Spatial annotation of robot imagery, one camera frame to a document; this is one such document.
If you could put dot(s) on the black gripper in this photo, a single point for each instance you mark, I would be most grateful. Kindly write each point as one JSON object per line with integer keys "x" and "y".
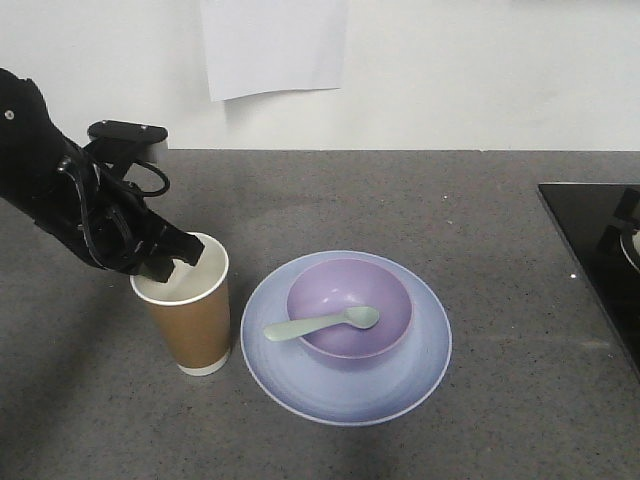
{"x": 103, "y": 218}

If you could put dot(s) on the brown paper cup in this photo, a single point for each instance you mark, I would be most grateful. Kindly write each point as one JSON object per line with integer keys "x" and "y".
{"x": 191, "y": 309}

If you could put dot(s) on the pale green plastic spoon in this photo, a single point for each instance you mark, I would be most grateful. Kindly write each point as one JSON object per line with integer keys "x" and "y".
{"x": 360, "y": 317}

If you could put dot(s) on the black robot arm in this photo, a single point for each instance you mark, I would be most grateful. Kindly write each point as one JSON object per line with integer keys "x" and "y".
{"x": 26, "y": 130}

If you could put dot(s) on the light blue plastic plate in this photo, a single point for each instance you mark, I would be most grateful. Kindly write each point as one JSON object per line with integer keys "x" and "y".
{"x": 342, "y": 375}

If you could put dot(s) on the white paper sheet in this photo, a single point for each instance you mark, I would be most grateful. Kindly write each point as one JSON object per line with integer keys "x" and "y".
{"x": 255, "y": 47}

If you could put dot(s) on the black glass gas hob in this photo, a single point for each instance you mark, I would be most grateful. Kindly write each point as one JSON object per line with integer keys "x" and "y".
{"x": 590, "y": 218}

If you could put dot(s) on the steel gas burner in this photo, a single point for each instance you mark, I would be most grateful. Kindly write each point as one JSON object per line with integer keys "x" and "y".
{"x": 629, "y": 243}

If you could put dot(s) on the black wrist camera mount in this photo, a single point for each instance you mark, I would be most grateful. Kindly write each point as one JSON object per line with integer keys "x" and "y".
{"x": 120, "y": 144}

